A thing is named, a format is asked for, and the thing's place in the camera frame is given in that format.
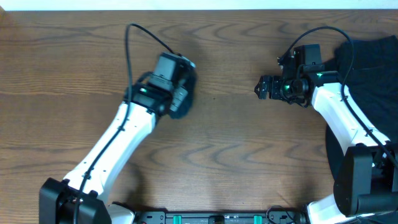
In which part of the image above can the dark green t-shirt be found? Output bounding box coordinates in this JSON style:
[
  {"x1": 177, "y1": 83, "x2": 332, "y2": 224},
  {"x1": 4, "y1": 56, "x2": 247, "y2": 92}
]
[{"x1": 169, "y1": 65, "x2": 197, "y2": 119}]

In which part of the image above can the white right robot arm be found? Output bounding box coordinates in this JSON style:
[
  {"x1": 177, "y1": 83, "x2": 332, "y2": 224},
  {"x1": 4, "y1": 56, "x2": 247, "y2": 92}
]
[{"x1": 254, "y1": 71, "x2": 397, "y2": 223}]

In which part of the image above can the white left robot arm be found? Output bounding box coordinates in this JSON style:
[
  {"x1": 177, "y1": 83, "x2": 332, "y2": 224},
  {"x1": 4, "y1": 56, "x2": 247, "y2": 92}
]
[{"x1": 39, "y1": 84, "x2": 193, "y2": 223}]

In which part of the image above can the pile of black clothes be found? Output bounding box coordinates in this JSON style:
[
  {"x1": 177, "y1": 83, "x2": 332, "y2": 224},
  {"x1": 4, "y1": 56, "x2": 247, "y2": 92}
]
[{"x1": 325, "y1": 35, "x2": 398, "y2": 224}]

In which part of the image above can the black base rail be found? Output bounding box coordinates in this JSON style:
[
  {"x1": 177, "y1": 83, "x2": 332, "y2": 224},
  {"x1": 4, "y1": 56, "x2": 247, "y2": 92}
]
[{"x1": 108, "y1": 203, "x2": 308, "y2": 224}]

